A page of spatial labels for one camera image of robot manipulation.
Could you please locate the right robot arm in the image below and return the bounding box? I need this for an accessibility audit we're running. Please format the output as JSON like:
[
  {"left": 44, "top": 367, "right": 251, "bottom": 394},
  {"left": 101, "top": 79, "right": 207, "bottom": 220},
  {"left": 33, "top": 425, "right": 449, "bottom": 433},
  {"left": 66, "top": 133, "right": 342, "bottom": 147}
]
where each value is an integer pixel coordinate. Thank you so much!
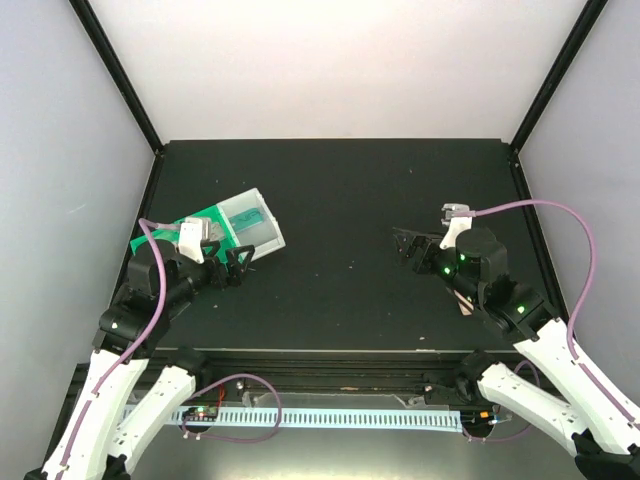
[{"left": 393, "top": 228, "right": 639, "bottom": 479}]

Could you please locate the white slotted cable duct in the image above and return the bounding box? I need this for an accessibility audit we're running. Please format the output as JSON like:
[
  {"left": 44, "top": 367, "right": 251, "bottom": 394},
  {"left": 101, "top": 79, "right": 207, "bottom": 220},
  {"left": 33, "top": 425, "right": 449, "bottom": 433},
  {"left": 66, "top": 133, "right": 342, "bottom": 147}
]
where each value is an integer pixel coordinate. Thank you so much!
[{"left": 119, "top": 403, "right": 462, "bottom": 431}]

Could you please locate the white bin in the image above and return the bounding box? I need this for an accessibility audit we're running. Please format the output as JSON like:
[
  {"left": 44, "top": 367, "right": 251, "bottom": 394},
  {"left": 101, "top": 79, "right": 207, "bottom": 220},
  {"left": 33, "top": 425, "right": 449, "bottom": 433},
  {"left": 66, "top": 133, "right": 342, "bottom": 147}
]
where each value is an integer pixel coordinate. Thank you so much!
[{"left": 217, "top": 188, "right": 286, "bottom": 260}]

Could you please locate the beige card holder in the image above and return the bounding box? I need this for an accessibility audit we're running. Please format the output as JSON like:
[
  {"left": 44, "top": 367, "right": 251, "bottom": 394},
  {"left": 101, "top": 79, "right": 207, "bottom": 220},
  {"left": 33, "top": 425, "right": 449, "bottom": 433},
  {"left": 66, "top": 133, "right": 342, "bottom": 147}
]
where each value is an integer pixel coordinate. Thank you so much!
[{"left": 453, "top": 290, "right": 475, "bottom": 316}]

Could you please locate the black frame post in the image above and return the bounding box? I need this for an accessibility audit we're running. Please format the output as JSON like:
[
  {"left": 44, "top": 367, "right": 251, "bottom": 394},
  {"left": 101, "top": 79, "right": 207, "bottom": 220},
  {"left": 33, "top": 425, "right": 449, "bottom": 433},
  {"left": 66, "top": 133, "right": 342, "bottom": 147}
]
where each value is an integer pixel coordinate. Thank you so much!
[
  {"left": 69, "top": 0, "right": 164, "bottom": 155},
  {"left": 510, "top": 0, "right": 609, "bottom": 154}
]

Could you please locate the teal VIP card in bin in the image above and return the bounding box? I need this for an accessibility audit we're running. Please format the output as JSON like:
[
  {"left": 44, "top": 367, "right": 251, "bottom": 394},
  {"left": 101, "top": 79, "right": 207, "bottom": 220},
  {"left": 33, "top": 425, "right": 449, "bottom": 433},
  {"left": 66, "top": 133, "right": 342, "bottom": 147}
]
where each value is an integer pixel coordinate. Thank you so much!
[{"left": 229, "top": 207, "right": 264, "bottom": 234}]

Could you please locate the black aluminium rail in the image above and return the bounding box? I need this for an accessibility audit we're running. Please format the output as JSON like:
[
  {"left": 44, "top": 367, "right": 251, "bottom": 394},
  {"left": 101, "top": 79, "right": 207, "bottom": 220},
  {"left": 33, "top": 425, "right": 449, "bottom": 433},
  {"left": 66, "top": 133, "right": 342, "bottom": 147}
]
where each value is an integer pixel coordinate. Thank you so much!
[{"left": 74, "top": 347, "right": 506, "bottom": 401}]

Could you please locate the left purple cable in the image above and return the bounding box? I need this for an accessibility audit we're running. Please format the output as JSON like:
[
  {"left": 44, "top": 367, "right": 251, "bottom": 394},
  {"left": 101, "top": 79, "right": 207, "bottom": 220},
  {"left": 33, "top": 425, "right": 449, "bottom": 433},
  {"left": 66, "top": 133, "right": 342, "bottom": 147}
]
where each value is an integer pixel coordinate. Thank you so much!
[{"left": 59, "top": 217, "right": 176, "bottom": 466}]

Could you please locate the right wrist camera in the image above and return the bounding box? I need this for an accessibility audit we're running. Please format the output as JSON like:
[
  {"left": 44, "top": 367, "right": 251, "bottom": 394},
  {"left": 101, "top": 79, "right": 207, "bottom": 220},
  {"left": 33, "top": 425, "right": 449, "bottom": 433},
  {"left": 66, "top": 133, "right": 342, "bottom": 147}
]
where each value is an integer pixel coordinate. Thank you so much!
[{"left": 440, "top": 203, "right": 473, "bottom": 250}]

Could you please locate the purple cable loop front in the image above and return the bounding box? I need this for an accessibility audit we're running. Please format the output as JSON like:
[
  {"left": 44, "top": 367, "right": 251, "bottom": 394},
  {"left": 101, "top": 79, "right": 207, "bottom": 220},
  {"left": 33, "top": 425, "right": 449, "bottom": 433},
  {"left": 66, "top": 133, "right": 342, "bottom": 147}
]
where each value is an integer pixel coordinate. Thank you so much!
[{"left": 180, "top": 372, "right": 284, "bottom": 444}]

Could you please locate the small circuit board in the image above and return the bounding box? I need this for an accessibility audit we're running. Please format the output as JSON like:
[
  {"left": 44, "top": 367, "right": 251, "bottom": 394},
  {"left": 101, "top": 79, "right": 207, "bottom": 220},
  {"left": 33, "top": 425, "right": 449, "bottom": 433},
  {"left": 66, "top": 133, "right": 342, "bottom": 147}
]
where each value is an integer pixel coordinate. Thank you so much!
[{"left": 183, "top": 406, "right": 219, "bottom": 422}]

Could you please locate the green bin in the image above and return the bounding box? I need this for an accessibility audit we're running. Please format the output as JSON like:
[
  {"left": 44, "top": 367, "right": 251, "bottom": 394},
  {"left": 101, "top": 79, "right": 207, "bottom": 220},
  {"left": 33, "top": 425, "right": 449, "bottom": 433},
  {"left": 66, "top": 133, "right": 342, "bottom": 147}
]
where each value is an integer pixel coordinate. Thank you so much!
[
  {"left": 129, "top": 224, "right": 186, "bottom": 256},
  {"left": 174, "top": 205, "right": 237, "bottom": 255}
]

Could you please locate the black frame post left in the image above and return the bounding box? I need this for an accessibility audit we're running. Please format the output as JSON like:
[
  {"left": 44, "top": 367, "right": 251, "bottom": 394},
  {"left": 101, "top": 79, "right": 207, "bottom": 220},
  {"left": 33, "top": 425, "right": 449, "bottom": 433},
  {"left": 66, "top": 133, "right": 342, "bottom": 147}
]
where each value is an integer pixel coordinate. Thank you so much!
[{"left": 69, "top": 0, "right": 164, "bottom": 155}]

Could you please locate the black frame post right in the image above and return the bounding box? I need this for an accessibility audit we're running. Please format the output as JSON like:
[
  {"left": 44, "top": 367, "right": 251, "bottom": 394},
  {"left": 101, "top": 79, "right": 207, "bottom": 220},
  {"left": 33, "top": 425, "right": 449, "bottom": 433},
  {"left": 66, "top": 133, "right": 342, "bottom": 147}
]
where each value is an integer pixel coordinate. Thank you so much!
[{"left": 510, "top": 0, "right": 609, "bottom": 154}]

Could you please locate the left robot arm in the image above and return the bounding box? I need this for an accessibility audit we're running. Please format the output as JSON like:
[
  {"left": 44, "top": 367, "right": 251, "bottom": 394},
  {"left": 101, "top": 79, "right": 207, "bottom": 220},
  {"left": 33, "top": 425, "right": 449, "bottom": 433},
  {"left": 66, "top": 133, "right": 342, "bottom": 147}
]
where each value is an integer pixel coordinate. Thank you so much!
[{"left": 25, "top": 238, "right": 255, "bottom": 479}]

